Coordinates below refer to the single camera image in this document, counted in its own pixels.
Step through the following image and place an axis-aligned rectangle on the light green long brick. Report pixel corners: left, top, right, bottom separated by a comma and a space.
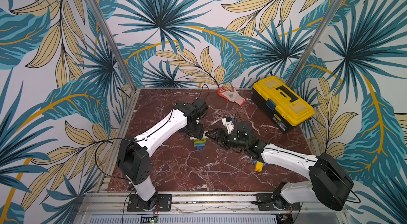
194, 142, 206, 146
193, 139, 206, 143

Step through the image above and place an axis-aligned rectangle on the yellow square brick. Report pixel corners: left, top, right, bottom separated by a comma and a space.
255, 161, 264, 173

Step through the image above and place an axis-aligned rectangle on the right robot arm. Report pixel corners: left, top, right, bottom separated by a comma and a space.
206, 122, 354, 211

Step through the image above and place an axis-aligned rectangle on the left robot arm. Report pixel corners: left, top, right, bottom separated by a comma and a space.
116, 99, 208, 208

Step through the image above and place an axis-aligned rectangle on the red white work glove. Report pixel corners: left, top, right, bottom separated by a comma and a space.
217, 87, 246, 106

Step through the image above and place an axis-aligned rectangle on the yellow black toolbox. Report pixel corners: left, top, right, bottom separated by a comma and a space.
252, 76, 315, 132

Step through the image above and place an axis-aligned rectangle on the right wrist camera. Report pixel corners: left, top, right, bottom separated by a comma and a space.
222, 117, 235, 134

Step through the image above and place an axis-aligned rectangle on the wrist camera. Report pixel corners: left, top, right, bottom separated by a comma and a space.
222, 117, 235, 134
192, 98, 208, 119

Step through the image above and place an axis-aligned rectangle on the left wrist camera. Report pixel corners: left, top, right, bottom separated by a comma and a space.
192, 98, 208, 119

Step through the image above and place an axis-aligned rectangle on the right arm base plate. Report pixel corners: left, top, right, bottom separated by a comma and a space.
251, 193, 301, 211

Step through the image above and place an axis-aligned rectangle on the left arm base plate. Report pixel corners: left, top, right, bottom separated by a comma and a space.
127, 194, 172, 212

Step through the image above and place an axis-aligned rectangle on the aluminium front rail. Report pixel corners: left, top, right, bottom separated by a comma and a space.
72, 191, 350, 224

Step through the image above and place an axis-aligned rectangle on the left aluminium post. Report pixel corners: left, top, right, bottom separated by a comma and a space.
86, 0, 137, 92

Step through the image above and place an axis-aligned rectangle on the aluminium post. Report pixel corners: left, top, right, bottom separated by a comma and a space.
286, 0, 344, 88
86, 0, 137, 92

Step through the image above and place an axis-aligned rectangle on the right aluminium post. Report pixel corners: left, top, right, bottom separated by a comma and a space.
286, 0, 344, 88

